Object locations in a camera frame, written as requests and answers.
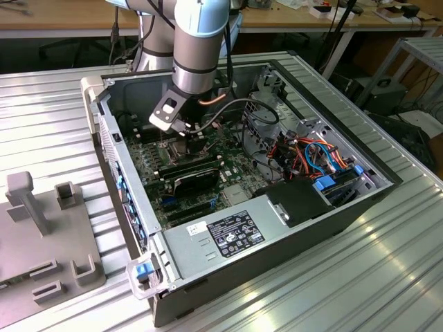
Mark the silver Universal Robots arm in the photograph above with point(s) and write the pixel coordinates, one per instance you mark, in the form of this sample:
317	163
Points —
194	52

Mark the CPU socket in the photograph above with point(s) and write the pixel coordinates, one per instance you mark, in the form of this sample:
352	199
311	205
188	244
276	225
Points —
174	152

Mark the black RAM slot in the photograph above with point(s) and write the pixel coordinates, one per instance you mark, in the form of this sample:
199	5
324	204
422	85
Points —
142	129
143	137

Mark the black expansion slot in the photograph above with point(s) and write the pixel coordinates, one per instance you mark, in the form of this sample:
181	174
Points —
188	208
192	216

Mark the black RAM stick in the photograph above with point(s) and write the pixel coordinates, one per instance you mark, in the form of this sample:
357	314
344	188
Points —
190	170
187	165

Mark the black graphics card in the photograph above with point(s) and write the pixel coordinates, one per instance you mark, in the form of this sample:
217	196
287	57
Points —
194	181

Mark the green motherboard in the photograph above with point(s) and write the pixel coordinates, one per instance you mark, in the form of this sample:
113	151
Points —
239	169

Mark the silver metal drive cage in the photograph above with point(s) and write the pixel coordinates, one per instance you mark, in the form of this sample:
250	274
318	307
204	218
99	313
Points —
263	119

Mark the silver chipset heatsink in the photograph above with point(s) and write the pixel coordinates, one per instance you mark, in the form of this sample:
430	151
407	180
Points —
235	197

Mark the silver power supply unit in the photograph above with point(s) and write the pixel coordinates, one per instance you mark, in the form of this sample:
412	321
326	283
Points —
187	249

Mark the black plastic shroud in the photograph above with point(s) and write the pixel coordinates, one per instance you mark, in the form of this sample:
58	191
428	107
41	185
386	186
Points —
297	200

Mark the blue disk carrier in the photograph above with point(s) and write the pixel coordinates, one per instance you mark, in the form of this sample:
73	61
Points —
325	183

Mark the long wooden desk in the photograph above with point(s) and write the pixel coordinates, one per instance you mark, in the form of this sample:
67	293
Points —
69	17

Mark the blue case latch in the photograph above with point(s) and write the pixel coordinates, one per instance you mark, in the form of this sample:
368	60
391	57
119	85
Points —
143	271

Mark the open dark PC case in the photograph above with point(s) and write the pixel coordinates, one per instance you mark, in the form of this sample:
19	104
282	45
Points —
277	263

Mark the white and black box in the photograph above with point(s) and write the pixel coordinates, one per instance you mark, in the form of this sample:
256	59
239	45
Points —
327	12

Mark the grey parts rack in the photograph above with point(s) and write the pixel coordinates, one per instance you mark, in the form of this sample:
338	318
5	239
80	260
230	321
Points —
20	242

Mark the black mesh bin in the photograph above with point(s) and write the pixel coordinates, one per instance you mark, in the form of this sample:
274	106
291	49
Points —
408	138

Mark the brown cardboard box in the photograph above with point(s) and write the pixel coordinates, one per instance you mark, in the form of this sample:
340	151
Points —
394	14

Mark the grey metal shelf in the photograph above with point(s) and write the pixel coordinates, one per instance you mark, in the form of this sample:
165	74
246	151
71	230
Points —
425	46

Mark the white wrist camera on bracket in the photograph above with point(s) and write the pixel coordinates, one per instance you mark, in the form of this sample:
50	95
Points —
162	124

